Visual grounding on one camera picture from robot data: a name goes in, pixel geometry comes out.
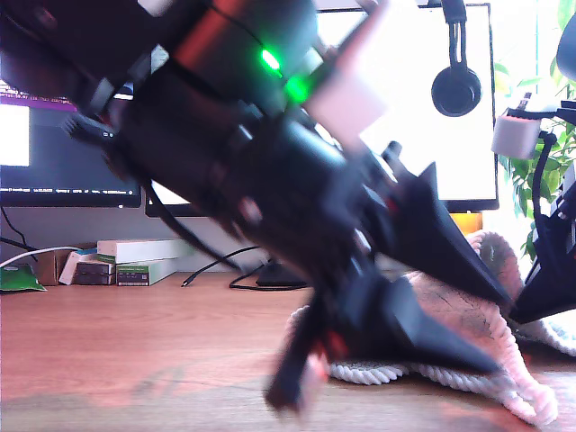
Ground fluffy white mint tea towel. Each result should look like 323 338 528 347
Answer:
285 229 576 427

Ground amber jar with pale base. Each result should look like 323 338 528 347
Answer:
449 212 485 238

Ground large black monitor with stand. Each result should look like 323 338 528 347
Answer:
144 3 500 289

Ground green leafy houseplant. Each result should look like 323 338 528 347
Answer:
494 0 576 266

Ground black headphones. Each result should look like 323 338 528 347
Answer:
430 0 483 119

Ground white box with green label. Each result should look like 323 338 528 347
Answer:
115 258 181 287

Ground long white box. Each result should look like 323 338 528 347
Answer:
96 238 194 265

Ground brown cardboard box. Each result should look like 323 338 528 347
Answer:
34 247 73 286

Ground green plastic bag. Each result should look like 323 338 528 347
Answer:
0 264 48 293

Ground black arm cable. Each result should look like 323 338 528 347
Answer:
146 177 247 274
532 130 559 218

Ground thin black USB cable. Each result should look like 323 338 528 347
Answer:
181 246 311 292

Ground white cable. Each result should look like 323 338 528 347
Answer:
0 245 82 269

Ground black cable behind desk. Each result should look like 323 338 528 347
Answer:
0 205 40 253

